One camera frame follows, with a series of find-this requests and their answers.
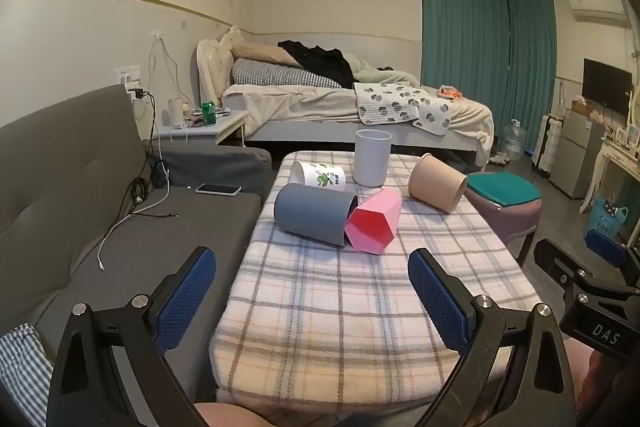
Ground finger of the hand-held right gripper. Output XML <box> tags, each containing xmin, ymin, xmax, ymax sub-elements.
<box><xmin>533</xmin><ymin>238</ymin><xmax>593</xmax><ymax>295</ymax></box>
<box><xmin>585</xmin><ymin>229</ymin><xmax>640</xmax><ymax>290</ymax></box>

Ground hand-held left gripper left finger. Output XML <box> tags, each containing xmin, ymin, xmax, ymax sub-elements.
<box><xmin>47</xmin><ymin>246</ymin><xmax>217</xmax><ymax>427</ymax></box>

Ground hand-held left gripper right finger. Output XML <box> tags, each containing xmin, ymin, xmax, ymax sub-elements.
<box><xmin>407</xmin><ymin>248</ymin><xmax>581</xmax><ymax>427</ymax></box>

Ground pink hexagonal cup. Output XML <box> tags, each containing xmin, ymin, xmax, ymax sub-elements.
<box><xmin>345</xmin><ymin>187</ymin><xmax>403</xmax><ymax>255</ymax></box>

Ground beige cup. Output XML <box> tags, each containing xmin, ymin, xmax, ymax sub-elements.
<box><xmin>408</xmin><ymin>153</ymin><xmax>468</xmax><ymax>214</ymax></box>

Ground grey cup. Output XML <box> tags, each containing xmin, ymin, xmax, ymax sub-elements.
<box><xmin>274</xmin><ymin>183</ymin><xmax>359</xmax><ymax>249</ymax></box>

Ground plain white cup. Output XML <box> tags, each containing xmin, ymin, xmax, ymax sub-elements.
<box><xmin>353</xmin><ymin>130</ymin><xmax>393</xmax><ymax>186</ymax></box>

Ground white cup with green print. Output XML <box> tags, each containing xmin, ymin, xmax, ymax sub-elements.
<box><xmin>288</xmin><ymin>160</ymin><xmax>347</xmax><ymax>192</ymax></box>

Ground person's right hand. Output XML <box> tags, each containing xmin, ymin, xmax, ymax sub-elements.
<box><xmin>564</xmin><ymin>337</ymin><xmax>621</xmax><ymax>415</ymax></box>

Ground blue plastic basket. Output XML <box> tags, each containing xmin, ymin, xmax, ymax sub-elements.
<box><xmin>586</xmin><ymin>197</ymin><xmax>629</xmax><ymax>238</ymax></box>

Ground purple stool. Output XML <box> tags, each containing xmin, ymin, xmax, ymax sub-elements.
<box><xmin>466</xmin><ymin>179</ymin><xmax>543</xmax><ymax>268</ymax></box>

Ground teal seat cushion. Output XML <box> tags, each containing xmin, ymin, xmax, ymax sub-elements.
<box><xmin>467</xmin><ymin>172</ymin><xmax>542</xmax><ymax>208</ymax></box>

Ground white dressing table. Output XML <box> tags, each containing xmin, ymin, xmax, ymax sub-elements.
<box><xmin>580</xmin><ymin>127</ymin><xmax>640</xmax><ymax>215</ymax></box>

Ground grey small fridge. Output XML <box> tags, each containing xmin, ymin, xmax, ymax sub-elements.
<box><xmin>549</xmin><ymin>109</ymin><xmax>608</xmax><ymax>200</ymax></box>

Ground white smartphone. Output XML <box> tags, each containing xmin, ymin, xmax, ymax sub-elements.
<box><xmin>195</xmin><ymin>183</ymin><xmax>242</xmax><ymax>197</ymax></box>

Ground white folded rack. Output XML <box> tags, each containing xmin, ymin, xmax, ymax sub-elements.
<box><xmin>531</xmin><ymin>116</ymin><xmax>563</xmax><ymax>172</ymax></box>

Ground plaid-covered table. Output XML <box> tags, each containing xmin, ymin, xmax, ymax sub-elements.
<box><xmin>209</xmin><ymin>150</ymin><xmax>538</xmax><ymax>413</ymax></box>

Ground clear water jug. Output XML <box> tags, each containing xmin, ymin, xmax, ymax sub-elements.
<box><xmin>501</xmin><ymin>119</ymin><xmax>527</xmax><ymax>162</ymax></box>

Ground black power adapter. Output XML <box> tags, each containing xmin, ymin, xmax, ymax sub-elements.
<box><xmin>151</xmin><ymin>160</ymin><xmax>171</xmax><ymax>188</ymax></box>

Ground person's leg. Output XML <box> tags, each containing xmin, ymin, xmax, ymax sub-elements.
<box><xmin>192</xmin><ymin>402</ymin><xmax>273</xmax><ymax>427</ymax></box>

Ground grey sofa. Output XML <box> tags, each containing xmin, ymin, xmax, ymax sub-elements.
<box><xmin>0</xmin><ymin>84</ymin><xmax>273</xmax><ymax>427</ymax></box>

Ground black television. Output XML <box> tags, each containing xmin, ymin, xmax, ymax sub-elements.
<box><xmin>582</xmin><ymin>58</ymin><xmax>633</xmax><ymax>116</ymax></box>

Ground striped cloth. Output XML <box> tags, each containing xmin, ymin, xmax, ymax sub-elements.
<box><xmin>0</xmin><ymin>323</ymin><xmax>53</xmax><ymax>427</ymax></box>

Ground white bedside table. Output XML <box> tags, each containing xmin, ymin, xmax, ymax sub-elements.
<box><xmin>159</xmin><ymin>109</ymin><xmax>249</xmax><ymax>146</ymax></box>

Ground patterned bed mat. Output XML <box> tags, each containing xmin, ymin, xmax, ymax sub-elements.
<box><xmin>354</xmin><ymin>82</ymin><xmax>453</xmax><ymax>136</ymax></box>

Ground bed with white headboard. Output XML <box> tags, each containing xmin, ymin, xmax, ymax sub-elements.
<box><xmin>196</xmin><ymin>27</ymin><xmax>496</xmax><ymax>168</ymax></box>

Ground white air conditioner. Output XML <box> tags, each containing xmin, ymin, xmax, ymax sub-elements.
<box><xmin>569</xmin><ymin>0</ymin><xmax>626</xmax><ymax>26</ymax></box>

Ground teal curtain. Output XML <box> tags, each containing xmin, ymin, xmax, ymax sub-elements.
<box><xmin>420</xmin><ymin>0</ymin><xmax>558</xmax><ymax>158</ymax></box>

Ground checkered pillow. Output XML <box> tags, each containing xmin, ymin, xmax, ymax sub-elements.
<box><xmin>231</xmin><ymin>58</ymin><xmax>346</xmax><ymax>88</ymax></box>

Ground beige pillow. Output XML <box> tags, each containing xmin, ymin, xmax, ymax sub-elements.
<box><xmin>230</xmin><ymin>41</ymin><xmax>301</xmax><ymax>68</ymax></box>

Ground black clothes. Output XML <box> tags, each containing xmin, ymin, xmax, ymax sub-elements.
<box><xmin>278</xmin><ymin>40</ymin><xmax>356</xmax><ymax>88</ymax></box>

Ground black cable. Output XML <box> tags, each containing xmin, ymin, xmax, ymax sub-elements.
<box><xmin>129</xmin><ymin>142</ymin><xmax>179</xmax><ymax>220</ymax></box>

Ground white charging cable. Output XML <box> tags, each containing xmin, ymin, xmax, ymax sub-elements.
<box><xmin>96</xmin><ymin>194</ymin><xmax>168</xmax><ymax>273</ymax></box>

